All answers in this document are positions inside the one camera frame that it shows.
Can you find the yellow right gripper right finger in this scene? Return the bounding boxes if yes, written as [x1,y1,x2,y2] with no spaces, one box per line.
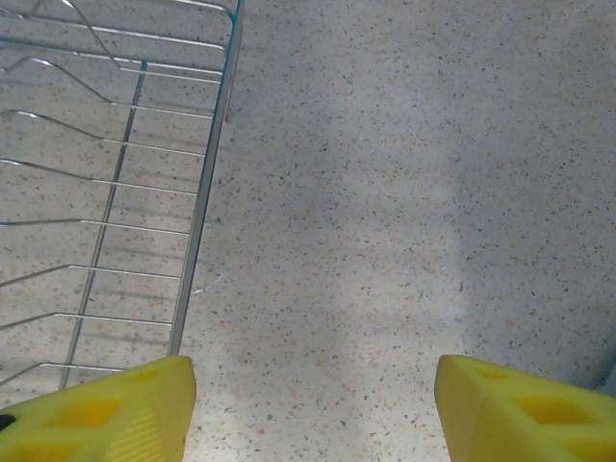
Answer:
[434,354,616,462]

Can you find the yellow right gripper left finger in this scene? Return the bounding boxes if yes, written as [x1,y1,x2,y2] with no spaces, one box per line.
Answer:
[0,354,197,462]

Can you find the metal wire dish rack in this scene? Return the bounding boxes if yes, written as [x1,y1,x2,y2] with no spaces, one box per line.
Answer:
[0,0,246,392]

